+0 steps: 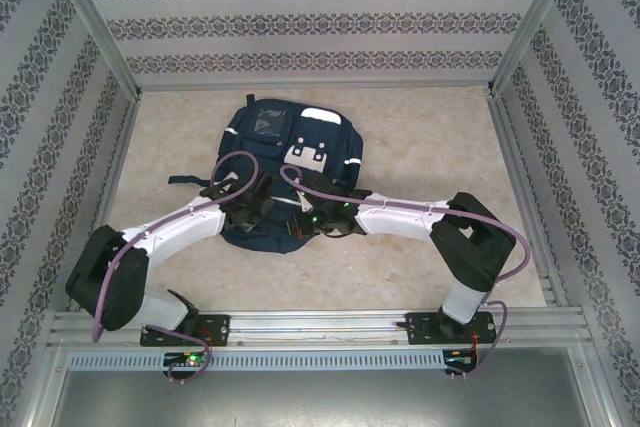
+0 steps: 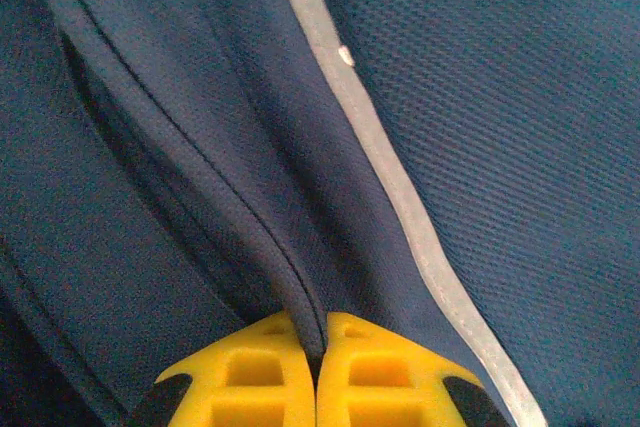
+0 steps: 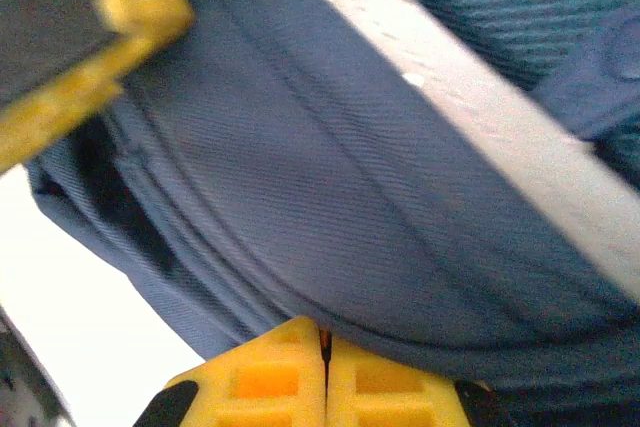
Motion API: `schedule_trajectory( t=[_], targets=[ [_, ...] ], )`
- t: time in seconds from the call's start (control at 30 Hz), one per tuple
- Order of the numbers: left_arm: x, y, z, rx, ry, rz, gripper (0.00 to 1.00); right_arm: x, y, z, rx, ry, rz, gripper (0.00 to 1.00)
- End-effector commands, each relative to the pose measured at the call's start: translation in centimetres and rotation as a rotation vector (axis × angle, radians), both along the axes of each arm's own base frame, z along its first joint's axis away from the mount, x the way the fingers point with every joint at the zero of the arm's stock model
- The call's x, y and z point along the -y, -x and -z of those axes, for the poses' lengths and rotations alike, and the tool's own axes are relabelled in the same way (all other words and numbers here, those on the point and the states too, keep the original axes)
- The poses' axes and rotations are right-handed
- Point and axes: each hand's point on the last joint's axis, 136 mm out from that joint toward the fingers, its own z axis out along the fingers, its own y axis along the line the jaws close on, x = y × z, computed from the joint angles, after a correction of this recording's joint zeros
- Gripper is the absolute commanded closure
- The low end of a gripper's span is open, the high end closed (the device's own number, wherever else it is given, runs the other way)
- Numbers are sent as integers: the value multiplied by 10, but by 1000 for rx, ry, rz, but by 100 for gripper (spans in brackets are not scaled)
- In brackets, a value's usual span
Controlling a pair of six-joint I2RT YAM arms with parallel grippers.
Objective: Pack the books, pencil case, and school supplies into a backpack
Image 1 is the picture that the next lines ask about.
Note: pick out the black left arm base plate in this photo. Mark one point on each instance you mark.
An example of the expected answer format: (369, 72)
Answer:
(217, 329)

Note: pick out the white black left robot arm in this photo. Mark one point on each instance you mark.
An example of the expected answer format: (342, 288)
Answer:
(105, 277)

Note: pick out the left aluminium side rail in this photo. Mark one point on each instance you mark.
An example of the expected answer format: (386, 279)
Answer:
(107, 197)

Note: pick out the aluminium back rail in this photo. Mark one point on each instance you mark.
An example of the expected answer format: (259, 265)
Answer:
(200, 86)

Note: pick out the aluminium mounting rail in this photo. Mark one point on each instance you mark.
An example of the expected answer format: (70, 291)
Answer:
(320, 322)

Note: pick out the controller board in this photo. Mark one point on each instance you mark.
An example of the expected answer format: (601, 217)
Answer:
(460, 361)
(192, 359)

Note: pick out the aluminium side rail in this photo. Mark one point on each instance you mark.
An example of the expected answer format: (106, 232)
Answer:
(511, 147)
(107, 197)

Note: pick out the navy blue backpack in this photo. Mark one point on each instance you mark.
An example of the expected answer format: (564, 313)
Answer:
(340, 147)

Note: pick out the right aluminium side rail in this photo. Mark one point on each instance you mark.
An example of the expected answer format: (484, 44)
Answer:
(511, 147)

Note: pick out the right aluminium frame post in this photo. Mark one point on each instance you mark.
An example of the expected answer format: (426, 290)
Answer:
(537, 14)

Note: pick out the right controller board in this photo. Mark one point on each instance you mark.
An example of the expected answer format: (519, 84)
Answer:
(460, 361)

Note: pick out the left aluminium frame post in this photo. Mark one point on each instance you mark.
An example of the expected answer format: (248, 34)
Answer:
(91, 14)

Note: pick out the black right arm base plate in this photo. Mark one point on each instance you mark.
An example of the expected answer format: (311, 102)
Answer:
(422, 329)

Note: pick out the aluminium frame post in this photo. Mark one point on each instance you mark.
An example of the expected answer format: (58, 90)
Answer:
(91, 14)
(537, 14)

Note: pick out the left controller board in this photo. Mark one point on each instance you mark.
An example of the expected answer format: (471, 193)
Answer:
(192, 359)

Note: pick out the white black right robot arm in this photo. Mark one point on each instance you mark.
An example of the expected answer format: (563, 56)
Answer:
(475, 242)

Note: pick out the grey metal panel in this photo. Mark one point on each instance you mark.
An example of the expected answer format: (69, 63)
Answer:
(320, 402)

